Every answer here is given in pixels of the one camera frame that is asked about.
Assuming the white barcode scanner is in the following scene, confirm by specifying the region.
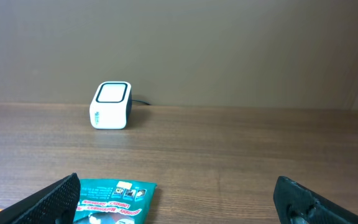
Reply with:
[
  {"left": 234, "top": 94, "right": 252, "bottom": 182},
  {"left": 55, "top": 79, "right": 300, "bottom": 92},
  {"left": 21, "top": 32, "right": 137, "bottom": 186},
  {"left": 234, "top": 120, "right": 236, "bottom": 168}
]
[{"left": 89, "top": 81, "right": 132, "bottom": 129}]

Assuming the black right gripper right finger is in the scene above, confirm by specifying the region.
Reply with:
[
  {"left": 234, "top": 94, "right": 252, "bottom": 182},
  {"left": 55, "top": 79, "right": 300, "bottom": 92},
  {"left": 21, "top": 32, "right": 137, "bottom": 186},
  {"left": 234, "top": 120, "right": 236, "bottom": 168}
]
[{"left": 273, "top": 176, "right": 358, "bottom": 224}]

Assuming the green 3M gloves pack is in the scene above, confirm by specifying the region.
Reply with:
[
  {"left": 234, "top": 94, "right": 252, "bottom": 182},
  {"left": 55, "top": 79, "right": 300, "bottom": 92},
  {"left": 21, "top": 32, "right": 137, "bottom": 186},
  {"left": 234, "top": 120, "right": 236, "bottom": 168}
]
[{"left": 73, "top": 179, "right": 157, "bottom": 224}]

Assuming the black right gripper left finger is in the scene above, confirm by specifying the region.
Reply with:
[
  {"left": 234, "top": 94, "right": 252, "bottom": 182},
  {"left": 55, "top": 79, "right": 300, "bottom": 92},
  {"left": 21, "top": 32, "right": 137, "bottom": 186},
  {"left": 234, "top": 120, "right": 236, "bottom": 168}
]
[{"left": 0, "top": 173, "right": 81, "bottom": 224}]

